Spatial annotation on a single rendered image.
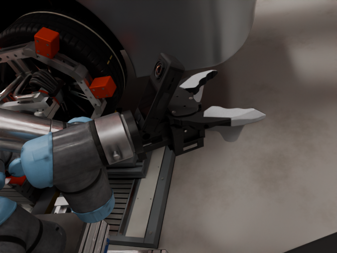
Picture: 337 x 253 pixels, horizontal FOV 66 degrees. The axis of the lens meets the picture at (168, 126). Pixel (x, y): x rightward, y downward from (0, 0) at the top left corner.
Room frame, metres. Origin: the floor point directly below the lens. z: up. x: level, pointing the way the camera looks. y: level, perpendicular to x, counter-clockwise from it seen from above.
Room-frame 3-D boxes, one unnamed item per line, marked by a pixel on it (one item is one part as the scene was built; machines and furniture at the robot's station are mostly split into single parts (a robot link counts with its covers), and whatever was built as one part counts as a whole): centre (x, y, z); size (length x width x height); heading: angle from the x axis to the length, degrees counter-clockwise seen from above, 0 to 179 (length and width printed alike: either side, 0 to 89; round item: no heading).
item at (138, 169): (1.37, 0.42, 0.13); 0.50 x 0.36 x 0.10; 63
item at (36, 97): (1.07, 0.46, 1.03); 0.19 x 0.18 x 0.11; 153
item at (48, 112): (0.96, 0.44, 0.93); 0.09 x 0.05 x 0.05; 153
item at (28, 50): (1.22, 0.50, 0.85); 0.54 x 0.07 x 0.54; 63
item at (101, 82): (1.08, 0.21, 0.85); 0.09 x 0.08 x 0.07; 63
